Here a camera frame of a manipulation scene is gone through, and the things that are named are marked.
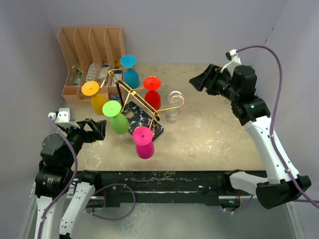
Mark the blue plastic wine glass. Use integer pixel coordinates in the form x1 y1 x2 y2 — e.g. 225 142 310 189
120 55 140 89

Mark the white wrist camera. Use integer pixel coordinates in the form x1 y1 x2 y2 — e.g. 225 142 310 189
48 108 76 127
220 49 241 75

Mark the yellow plastic wine glass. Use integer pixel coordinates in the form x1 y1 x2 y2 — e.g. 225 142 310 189
81 81 108 115

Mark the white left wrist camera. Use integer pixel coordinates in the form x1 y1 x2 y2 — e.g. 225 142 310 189
48 108 76 127

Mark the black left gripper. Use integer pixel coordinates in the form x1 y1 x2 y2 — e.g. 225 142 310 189
61 117 106 166

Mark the clear glass wine glass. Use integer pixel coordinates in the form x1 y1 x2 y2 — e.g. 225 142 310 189
165 91 185 123

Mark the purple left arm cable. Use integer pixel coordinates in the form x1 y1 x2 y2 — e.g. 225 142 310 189
37 119 78 239

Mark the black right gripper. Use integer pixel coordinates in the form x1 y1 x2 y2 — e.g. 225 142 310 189
189 64 239 102

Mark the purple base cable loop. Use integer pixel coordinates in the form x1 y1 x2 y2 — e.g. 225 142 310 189
83 183 137 221

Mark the pink plastic wine glass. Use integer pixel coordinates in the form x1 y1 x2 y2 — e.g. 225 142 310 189
133 126 155 159

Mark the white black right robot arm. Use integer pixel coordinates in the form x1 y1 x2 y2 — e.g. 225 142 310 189
189 64 312 209

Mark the black marbled rack base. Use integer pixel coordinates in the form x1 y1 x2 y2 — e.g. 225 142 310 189
123 101 164 141

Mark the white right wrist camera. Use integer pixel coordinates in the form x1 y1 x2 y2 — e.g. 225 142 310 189
220 49 241 75

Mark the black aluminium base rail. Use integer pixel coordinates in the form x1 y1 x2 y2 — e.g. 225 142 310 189
29 169 295 208

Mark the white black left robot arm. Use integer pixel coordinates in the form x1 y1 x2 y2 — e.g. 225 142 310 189
35 119 107 239

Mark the tan plastic file organizer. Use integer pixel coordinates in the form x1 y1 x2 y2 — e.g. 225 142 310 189
58 27 126 105

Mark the gold wire wine glass rack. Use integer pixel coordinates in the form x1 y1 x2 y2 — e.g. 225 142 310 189
108 70 170 130

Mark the green plastic wine glass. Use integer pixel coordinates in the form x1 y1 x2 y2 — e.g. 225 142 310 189
102 100 130 134

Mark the red plastic wine glass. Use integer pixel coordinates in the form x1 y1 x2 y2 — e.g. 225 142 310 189
144 76 161 110

